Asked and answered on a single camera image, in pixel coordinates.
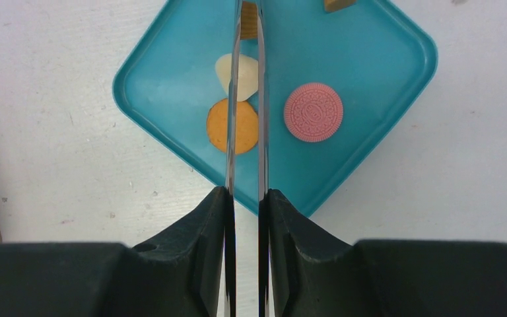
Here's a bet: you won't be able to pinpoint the pink round sandwich cookie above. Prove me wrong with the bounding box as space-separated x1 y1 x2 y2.
283 83 343 143

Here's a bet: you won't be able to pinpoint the metal tongs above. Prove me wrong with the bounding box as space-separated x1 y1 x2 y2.
223 1 269 316

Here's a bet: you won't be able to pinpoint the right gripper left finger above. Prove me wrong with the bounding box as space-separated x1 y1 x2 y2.
0 187 227 316

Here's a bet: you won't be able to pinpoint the brown cookie at tray right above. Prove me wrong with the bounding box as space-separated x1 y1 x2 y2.
323 0 356 13

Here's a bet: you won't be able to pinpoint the small brown cookie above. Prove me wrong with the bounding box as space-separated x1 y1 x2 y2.
240 1 258 40

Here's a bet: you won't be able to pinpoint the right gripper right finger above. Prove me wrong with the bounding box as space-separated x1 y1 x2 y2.
268 190 507 316

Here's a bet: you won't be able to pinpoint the orange round cookie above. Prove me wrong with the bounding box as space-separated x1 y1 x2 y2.
206 98 258 155

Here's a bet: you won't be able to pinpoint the teal plastic tray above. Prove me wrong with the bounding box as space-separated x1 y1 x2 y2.
112 1 438 216

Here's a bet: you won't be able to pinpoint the white heart cookie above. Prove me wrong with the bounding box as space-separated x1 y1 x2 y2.
215 53 258 102

